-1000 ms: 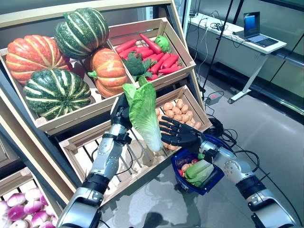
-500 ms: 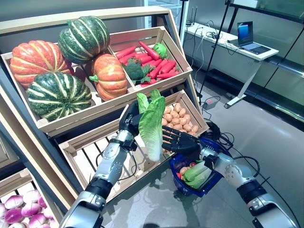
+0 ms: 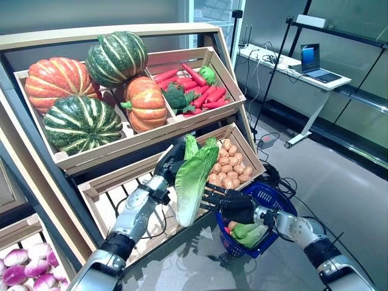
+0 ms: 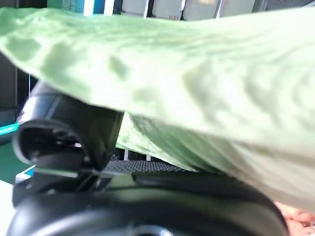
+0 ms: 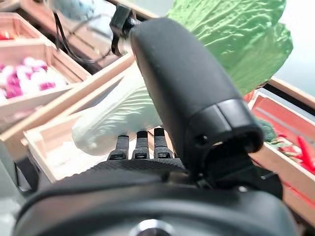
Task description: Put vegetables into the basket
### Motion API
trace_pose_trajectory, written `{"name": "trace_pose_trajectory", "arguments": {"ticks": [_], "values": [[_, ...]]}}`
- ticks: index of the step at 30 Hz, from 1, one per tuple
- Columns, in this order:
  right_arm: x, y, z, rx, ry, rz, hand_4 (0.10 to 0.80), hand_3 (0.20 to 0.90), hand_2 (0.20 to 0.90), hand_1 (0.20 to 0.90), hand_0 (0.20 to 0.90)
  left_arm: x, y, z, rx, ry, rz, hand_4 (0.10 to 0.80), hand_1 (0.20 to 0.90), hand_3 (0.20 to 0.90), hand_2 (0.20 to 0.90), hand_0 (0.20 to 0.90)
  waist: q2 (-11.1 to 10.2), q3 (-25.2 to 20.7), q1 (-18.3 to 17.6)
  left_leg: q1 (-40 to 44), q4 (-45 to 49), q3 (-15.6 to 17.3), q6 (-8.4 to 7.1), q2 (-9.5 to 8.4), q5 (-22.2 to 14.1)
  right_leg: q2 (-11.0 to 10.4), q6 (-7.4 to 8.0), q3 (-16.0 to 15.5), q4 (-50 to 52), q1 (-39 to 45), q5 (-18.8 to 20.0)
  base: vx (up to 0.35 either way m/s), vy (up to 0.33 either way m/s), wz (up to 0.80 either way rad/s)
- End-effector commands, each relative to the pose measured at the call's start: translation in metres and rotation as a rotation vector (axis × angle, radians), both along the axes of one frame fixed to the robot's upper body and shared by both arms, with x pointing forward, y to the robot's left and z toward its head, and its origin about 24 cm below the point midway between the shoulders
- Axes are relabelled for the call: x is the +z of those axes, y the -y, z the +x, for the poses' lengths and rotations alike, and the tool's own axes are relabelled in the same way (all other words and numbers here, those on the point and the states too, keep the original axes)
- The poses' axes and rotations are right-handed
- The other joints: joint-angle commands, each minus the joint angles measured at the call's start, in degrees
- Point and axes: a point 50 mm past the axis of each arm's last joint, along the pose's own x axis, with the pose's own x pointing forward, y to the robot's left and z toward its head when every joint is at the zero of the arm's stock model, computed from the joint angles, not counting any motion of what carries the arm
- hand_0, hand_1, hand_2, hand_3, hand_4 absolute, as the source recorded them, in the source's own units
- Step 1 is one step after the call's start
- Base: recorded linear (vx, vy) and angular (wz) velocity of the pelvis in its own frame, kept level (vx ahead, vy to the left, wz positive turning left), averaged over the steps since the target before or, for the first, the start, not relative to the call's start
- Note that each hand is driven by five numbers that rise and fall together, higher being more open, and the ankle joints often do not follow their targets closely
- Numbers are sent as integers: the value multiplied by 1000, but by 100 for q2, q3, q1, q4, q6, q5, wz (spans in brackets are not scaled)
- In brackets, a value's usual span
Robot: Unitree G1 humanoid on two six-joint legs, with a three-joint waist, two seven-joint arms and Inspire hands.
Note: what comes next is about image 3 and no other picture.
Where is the wooden carrot crate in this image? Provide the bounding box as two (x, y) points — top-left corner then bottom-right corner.
(145, 47), (247, 122)

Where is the green napa cabbage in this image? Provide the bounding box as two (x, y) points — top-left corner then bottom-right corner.
(175, 133), (219, 227)
(241, 224), (269, 249)
(232, 222), (254, 240)

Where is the black cable coil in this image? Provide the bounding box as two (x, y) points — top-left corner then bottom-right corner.
(260, 163), (296, 198)

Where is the small orange pumpkin green stem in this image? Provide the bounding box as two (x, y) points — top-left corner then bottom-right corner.
(120, 75), (168, 134)

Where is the large orange pumpkin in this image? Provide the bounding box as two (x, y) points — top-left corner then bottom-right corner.
(24, 56), (102, 115)

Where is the wooden display stand dark frame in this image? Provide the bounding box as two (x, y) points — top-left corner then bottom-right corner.
(0, 23), (258, 273)

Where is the green striped pumpkin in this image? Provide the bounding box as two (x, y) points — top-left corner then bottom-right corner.
(42, 95), (124, 156)
(85, 31), (149, 89)

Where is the white flat box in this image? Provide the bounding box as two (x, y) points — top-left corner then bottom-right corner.
(295, 14), (330, 28)

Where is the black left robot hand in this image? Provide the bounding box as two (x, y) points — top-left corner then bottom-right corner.
(153, 138), (188, 188)

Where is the wooden turnip crate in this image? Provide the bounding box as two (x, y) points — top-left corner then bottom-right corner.
(0, 213), (76, 291)

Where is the black router with antennas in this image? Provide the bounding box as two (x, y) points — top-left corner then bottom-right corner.
(238, 25), (254, 49)

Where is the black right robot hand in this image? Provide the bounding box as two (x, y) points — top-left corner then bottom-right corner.
(199, 181), (258, 225)

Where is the dark green broccoli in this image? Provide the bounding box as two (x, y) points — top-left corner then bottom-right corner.
(163, 83), (199, 115)

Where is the blue plastic shopping basket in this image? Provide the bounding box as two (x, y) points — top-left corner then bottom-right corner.
(215, 181), (298, 259)

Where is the wooden pumpkin crate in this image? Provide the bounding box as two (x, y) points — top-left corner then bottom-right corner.
(13, 68), (178, 177)

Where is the grey power adapter red button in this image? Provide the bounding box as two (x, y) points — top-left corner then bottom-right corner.
(256, 135), (278, 149)

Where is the black wall shelf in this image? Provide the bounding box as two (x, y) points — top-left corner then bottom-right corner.
(290, 21), (388, 113)

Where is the black tripod pole stand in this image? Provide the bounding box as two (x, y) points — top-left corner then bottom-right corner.
(251, 18), (296, 134)

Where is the black camera stand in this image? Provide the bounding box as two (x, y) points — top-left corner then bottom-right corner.
(232, 9), (244, 58)

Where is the plain wooden crate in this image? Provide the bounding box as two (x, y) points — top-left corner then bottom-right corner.
(0, 157), (30, 213)

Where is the wooden potato crate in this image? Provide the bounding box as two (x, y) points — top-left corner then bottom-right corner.
(193, 122), (267, 195)

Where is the grey laptop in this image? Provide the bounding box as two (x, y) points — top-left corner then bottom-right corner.
(287, 43), (343, 84)

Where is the white desk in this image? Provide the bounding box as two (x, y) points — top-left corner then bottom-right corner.
(236, 44), (352, 149)

